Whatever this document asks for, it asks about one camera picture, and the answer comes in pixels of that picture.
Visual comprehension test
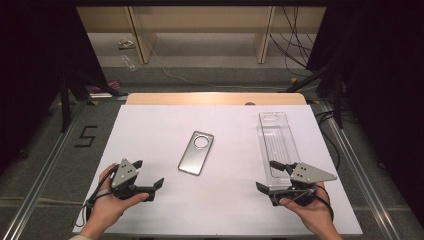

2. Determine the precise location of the metal floor rail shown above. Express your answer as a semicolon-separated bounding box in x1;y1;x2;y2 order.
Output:
318;99;399;240
1;99;86;240

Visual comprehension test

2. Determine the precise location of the clear plastic packaging box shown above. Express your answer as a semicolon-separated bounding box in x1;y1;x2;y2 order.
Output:
255;111;301;192

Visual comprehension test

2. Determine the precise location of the black metal stand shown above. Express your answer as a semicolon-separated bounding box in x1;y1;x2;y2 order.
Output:
59;69;129;134
285;64;345;130

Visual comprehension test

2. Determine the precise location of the grey phone case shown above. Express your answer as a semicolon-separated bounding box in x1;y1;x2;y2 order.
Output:
177;130;215;177

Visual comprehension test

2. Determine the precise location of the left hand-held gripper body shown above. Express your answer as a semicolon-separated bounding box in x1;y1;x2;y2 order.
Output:
109;158;141;201

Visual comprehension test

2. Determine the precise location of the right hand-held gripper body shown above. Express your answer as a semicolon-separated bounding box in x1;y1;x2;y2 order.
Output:
273;162;338;206

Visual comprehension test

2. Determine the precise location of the person's right hand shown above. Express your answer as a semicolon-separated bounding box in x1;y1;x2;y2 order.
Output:
279;181;335;232

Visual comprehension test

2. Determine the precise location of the right hand-held gripper cable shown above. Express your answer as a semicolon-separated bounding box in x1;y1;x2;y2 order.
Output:
313;184;335;223

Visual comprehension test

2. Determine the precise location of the clear plastic item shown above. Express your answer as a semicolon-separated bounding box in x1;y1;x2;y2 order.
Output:
120;54;138;72

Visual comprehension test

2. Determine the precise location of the hand-held gripper cable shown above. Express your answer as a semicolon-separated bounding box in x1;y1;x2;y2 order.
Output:
313;184;335;223
73;165;119;229

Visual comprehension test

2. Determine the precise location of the bundle of black cables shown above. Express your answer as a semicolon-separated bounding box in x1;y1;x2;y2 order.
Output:
269;5;321;78

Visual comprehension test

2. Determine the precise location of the white table sheet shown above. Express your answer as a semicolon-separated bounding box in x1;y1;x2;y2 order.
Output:
72;104;364;238

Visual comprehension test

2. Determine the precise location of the person's left hand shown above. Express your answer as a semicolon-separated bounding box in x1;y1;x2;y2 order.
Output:
87;163;150;232

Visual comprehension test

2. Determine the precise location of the black curtain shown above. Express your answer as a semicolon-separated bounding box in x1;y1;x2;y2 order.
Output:
306;0;424;228
0;0;109;174

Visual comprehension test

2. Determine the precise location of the light wooden shelf unit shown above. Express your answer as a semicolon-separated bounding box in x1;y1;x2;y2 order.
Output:
75;5;327;65

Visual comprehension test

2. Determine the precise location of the white floor cable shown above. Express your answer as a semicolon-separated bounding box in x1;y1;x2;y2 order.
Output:
149;39;291;91

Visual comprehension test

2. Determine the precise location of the pink item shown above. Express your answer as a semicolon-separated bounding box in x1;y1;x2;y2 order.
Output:
92;79;121;94

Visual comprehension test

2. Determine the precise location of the small grey item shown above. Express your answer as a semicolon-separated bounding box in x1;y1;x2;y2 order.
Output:
118;38;136;51

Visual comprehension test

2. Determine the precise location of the left hand-held gripper cable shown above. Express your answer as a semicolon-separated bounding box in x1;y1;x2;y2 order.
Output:
73;165;119;229

